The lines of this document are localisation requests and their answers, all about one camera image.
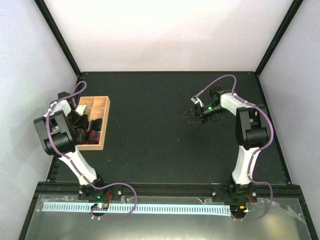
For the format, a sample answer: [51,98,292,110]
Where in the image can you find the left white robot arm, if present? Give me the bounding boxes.
[33,91,108,200]

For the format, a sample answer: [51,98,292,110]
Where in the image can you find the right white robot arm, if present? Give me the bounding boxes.
[189,90,274,202]

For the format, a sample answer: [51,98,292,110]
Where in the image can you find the dark rolled tie in box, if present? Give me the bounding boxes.
[90,118,103,132]

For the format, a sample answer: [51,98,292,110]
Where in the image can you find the wooden compartment box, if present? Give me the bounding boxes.
[68,96,111,151]

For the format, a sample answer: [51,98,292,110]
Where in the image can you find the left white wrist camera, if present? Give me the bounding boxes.
[75,104,87,116]

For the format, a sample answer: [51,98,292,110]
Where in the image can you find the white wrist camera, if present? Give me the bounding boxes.
[75,104,87,116]
[190,96,204,108]

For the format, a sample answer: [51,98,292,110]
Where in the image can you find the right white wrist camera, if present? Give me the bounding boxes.
[190,96,204,108]

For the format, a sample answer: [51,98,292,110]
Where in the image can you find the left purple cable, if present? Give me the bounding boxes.
[45,80,138,222]

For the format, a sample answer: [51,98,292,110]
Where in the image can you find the purple cable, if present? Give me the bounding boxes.
[45,80,138,222]
[196,74,275,223]

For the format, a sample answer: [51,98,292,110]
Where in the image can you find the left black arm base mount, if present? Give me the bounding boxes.
[77,184,123,202]

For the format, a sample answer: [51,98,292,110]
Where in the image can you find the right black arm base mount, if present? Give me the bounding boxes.
[211,183,257,203]

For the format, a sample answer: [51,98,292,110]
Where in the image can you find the light blue slotted cable duct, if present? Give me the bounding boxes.
[41,202,231,217]

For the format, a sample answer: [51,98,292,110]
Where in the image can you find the left black frame post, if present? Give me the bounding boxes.
[34,0,82,77]

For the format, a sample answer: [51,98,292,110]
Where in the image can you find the black frame post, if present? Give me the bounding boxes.
[34,0,82,77]
[254,0,304,77]

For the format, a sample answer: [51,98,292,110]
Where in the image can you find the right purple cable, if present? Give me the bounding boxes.
[196,74,275,223]

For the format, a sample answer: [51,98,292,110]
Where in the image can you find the right black frame post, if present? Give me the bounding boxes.
[254,0,304,77]

